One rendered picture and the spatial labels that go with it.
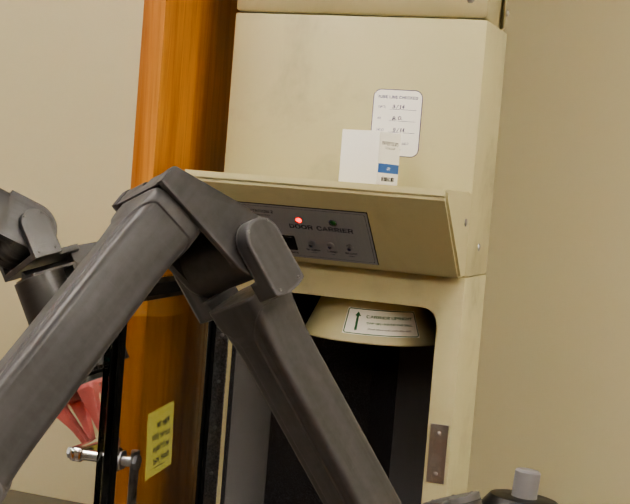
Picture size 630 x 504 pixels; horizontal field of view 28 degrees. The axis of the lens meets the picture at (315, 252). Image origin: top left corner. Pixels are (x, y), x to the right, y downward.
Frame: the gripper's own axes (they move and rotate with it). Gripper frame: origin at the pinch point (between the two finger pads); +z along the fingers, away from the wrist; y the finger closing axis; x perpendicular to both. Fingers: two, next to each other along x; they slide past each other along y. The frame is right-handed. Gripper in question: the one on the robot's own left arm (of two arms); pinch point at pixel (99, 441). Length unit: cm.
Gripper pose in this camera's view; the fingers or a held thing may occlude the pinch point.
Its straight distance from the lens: 142.1
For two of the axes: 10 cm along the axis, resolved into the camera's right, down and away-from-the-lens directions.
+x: -2.6, 0.5, -9.6
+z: 3.6, 9.3, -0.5
